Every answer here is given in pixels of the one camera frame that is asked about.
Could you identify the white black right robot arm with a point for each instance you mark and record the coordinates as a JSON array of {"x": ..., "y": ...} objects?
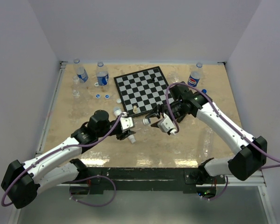
[{"x": 249, "y": 151}]

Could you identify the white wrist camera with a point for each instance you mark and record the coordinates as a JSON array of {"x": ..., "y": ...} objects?
[
  {"x": 126, "y": 122},
  {"x": 166, "y": 125}
]

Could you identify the white toy microphone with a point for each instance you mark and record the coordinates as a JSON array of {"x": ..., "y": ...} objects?
[{"x": 117, "y": 111}]

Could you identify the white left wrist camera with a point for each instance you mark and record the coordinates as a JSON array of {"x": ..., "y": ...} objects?
[{"x": 126, "y": 122}]

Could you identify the small clear bottle near wall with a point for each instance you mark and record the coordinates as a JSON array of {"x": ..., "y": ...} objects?
[{"x": 76, "y": 82}]

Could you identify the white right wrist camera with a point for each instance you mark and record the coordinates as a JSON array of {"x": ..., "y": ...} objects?
[{"x": 166, "y": 125}]

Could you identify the white Pocari Sweat cap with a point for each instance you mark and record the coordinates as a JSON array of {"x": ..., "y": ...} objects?
[{"x": 146, "y": 121}]

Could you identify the black and silver chessboard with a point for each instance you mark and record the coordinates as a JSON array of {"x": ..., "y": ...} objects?
[{"x": 137, "y": 88}]

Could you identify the standing Pepsi bottle left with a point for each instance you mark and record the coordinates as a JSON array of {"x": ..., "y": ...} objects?
[{"x": 80, "y": 70}]

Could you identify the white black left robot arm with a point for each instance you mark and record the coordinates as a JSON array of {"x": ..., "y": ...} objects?
[{"x": 24, "y": 181}]

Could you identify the clear bottle without label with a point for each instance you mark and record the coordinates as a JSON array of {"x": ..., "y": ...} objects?
[{"x": 173, "y": 77}]

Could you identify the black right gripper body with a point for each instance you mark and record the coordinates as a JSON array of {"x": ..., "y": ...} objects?
[{"x": 178, "y": 110}]

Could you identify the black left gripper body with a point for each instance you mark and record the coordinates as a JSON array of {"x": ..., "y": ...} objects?
[{"x": 116, "y": 131}]

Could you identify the standing Pepsi bottle right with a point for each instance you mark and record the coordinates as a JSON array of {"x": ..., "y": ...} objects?
[{"x": 102, "y": 75}]

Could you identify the standing pepsi bottle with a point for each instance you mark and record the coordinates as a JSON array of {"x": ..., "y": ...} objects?
[
  {"x": 102, "y": 75},
  {"x": 80, "y": 70}
]

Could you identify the clear unlabelled plastic bottle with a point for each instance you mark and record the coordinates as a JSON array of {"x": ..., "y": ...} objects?
[{"x": 75, "y": 94}]

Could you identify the Pepsi labelled bottle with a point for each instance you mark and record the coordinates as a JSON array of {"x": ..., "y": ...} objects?
[{"x": 195, "y": 74}]

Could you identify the crushed clear bottle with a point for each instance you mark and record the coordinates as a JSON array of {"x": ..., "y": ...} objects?
[{"x": 138, "y": 124}]

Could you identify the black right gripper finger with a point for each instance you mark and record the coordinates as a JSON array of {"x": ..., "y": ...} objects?
[
  {"x": 156, "y": 112},
  {"x": 157, "y": 124}
]

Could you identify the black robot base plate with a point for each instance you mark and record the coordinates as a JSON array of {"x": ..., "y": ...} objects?
[{"x": 147, "y": 179}]

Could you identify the cream chess piece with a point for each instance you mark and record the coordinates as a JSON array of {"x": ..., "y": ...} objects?
[{"x": 135, "y": 109}]

